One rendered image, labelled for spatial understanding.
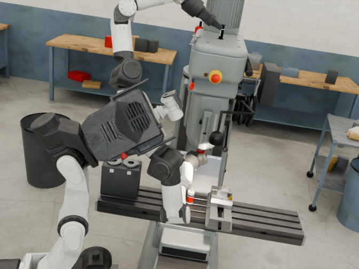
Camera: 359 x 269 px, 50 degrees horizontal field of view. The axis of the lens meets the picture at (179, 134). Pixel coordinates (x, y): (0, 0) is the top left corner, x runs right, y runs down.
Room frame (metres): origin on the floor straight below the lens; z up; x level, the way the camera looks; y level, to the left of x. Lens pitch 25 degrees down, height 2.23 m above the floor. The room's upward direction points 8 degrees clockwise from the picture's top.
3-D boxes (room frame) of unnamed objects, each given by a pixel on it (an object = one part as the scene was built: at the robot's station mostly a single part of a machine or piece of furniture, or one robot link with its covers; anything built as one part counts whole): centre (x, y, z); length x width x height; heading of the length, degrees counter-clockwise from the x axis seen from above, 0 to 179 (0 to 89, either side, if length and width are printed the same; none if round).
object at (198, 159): (1.86, -0.09, 1.24); 0.13 x 0.12 x 0.10; 66
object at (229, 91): (1.98, -0.13, 1.68); 0.34 x 0.24 x 0.10; 178
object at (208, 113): (1.83, -0.13, 1.45); 0.04 x 0.04 x 0.21; 88
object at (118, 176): (1.98, 0.31, 1.00); 0.22 x 0.12 x 0.20; 92
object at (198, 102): (1.95, -0.13, 1.47); 0.21 x 0.19 x 0.32; 88
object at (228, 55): (1.96, -0.13, 1.81); 0.47 x 0.26 x 0.16; 178
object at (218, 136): (1.76, -0.19, 1.44); 0.07 x 0.07 x 0.06
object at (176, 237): (1.94, -0.13, 0.76); 0.50 x 0.35 x 0.12; 178
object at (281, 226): (1.94, -0.19, 0.86); 1.24 x 0.23 x 0.08; 88
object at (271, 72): (2.23, -0.48, 1.62); 0.20 x 0.09 x 0.21; 178
